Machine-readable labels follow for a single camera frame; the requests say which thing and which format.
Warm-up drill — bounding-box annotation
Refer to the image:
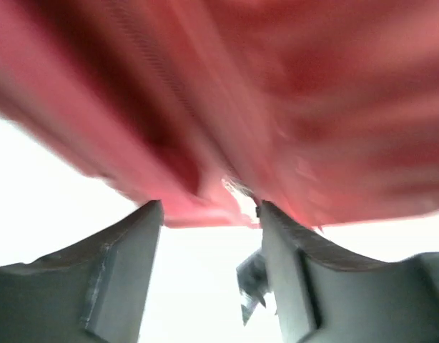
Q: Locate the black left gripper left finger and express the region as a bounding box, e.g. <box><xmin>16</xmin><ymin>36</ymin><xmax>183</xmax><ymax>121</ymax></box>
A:
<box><xmin>0</xmin><ymin>201</ymin><xmax>164</xmax><ymax>343</ymax></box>

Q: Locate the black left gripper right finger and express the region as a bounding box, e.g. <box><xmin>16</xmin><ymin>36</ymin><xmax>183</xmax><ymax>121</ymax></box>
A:
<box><xmin>258</xmin><ymin>201</ymin><xmax>439</xmax><ymax>342</ymax></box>

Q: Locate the red hard-shell suitcase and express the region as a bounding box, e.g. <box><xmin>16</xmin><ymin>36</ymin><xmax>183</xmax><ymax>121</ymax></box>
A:
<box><xmin>0</xmin><ymin>1</ymin><xmax>439</xmax><ymax>227</ymax></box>

